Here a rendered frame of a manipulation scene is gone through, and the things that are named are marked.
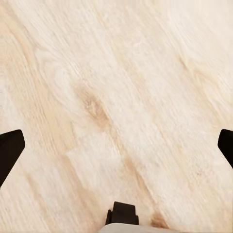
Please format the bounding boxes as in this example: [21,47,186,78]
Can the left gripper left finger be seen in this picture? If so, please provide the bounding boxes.
[0,129,25,187]

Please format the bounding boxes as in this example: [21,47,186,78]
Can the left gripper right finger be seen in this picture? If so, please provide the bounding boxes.
[217,129,233,168]

